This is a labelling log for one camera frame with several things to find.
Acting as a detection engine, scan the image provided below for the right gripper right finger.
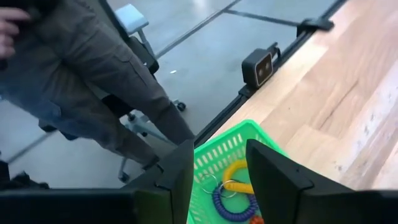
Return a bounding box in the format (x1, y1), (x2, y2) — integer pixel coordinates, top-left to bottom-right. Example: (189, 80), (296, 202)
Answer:
(245, 139), (398, 224)

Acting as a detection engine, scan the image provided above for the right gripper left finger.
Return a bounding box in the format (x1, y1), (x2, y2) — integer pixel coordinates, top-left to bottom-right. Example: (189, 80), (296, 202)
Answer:
(0, 139), (195, 224)

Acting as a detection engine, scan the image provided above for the yellow coil wristband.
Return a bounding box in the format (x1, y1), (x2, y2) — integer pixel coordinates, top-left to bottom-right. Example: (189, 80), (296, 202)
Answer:
(222, 159), (256, 195)

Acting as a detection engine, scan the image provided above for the purple coil wristband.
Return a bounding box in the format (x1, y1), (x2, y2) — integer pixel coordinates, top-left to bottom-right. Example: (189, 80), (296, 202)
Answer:
(212, 185), (259, 223)

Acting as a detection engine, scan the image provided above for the grey wheeled office chair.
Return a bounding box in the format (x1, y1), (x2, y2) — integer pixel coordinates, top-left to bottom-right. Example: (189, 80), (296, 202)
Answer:
(6, 3), (187, 184)

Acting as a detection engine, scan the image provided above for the black bag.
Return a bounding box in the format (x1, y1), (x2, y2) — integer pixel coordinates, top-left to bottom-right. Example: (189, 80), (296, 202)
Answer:
(0, 160), (50, 191)

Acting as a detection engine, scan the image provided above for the green plastic basket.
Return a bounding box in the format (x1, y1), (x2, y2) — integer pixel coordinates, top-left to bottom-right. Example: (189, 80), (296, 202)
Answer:
(186, 119), (289, 224)

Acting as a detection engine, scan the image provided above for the person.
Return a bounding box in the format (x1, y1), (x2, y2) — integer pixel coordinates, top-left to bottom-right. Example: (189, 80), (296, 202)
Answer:
(0, 0), (195, 170)

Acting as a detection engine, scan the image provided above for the person's hand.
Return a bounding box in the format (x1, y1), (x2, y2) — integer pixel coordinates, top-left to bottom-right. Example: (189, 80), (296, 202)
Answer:
(0, 7), (32, 60)

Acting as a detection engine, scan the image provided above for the black aluminium table frame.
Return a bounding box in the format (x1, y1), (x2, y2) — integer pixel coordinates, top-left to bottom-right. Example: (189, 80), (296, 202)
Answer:
(194, 0), (348, 147)

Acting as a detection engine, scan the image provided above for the black table-level camera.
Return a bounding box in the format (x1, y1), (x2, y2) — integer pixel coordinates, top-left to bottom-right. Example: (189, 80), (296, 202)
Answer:
(241, 43), (282, 90)

